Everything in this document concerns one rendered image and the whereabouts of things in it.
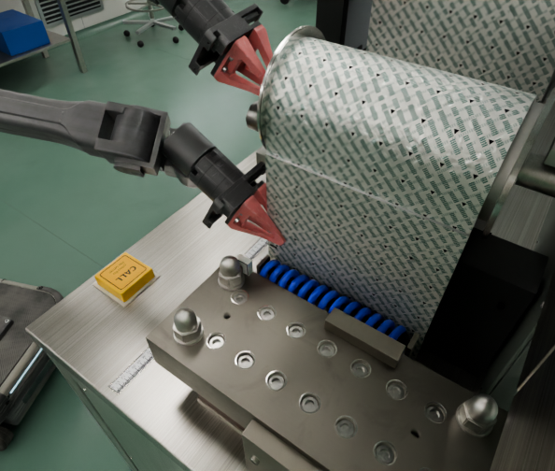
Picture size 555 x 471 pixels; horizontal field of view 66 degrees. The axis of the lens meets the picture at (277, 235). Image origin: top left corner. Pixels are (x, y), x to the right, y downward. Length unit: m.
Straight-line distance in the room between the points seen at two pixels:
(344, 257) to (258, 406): 0.20
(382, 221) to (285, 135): 0.14
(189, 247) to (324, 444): 0.47
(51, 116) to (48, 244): 1.73
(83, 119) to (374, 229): 0.39
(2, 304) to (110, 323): 1.10
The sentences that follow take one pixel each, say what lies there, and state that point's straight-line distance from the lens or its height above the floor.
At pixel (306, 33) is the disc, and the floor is 1.32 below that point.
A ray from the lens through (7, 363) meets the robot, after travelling 1.66.
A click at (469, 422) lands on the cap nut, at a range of 0.51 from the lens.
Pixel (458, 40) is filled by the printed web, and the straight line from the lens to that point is 0.63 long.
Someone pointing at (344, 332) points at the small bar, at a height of 1.05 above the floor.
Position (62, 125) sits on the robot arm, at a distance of 0.63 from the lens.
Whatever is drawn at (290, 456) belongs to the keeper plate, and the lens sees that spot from 0.49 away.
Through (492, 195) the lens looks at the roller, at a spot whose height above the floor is 1.25.
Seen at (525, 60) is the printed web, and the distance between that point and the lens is 0.62.
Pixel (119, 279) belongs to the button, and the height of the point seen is 0.92.
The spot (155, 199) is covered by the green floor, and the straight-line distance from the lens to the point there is 2.40.
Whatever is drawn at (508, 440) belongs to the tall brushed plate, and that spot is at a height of 1.17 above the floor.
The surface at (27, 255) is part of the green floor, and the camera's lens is 2.33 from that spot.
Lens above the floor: 1.49
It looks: 45 degrees down
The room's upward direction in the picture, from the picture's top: straight up
